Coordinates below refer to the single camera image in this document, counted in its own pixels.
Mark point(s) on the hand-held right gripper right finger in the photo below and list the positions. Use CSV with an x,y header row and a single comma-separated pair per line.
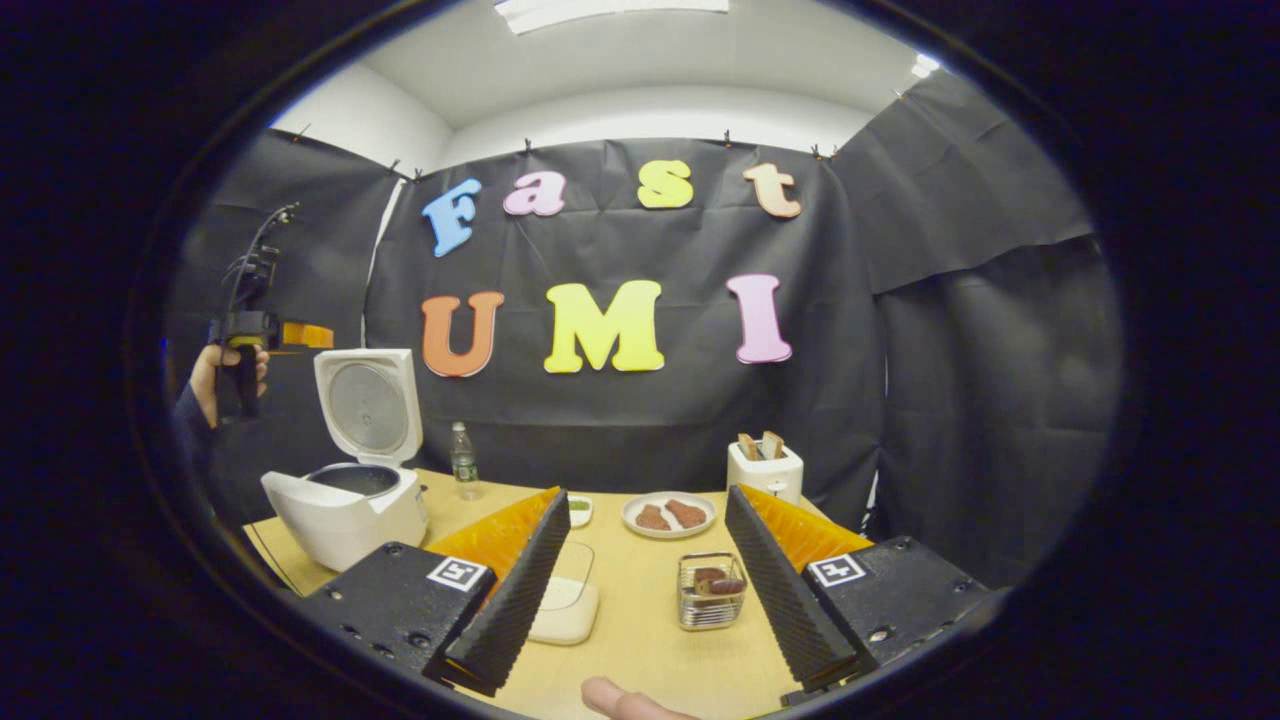
x,y
775,590

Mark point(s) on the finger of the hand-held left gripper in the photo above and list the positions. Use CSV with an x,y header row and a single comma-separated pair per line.
x,y
305,335

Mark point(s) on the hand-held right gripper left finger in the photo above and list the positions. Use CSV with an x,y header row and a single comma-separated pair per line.
x,y
515,590

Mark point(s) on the brown wooden spoon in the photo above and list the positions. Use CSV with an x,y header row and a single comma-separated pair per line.
x,y
720,582

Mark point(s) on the white rice cooker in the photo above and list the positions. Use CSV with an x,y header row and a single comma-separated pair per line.
x,y
340,520

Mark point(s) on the clear glass dish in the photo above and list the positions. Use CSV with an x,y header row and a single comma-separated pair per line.
x,y
575,565

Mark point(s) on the white divided grain dish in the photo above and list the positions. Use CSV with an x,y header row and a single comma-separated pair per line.
x,y
580,512

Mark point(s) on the white toaster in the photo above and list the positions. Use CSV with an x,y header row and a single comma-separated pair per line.
x,y
765,478

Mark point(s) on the brown meat piece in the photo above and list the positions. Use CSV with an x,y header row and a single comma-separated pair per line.
x,y
688,513
652,518

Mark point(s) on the clear plastic water bottle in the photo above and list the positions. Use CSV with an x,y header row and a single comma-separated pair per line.
x,y
464,470

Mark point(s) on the white round plate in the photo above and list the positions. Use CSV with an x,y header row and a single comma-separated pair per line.
x,y
640,533

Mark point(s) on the toast slice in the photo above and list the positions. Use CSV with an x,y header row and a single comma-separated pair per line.
x,y
748,447
772,444

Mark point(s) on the large ceiling light panel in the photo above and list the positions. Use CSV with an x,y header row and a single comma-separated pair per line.
x,y
610,12

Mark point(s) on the small ceiling light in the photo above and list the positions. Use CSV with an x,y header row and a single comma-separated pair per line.
x,y
926,66

